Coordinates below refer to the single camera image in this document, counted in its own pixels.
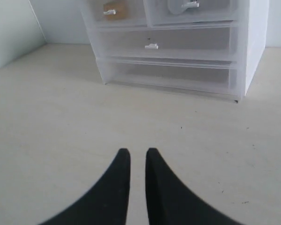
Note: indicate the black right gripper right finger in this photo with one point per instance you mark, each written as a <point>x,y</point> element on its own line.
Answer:
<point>170,202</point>

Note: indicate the white plastic drawer cabinet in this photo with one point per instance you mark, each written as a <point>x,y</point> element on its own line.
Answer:
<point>251,24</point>

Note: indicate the yellow wedge block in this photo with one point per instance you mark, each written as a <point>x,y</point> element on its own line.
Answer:
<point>115,10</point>

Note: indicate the white teal pill bottle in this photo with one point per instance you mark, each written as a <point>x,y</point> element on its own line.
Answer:
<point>177,7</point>

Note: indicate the clear drawer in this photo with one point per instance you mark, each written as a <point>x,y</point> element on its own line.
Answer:
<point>219,44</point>
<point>207,11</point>
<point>93,13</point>
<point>200,75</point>

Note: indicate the clear bottom drawer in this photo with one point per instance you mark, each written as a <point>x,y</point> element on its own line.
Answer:
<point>200,75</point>

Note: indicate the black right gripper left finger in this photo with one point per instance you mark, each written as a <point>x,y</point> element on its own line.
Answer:
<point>106,203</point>

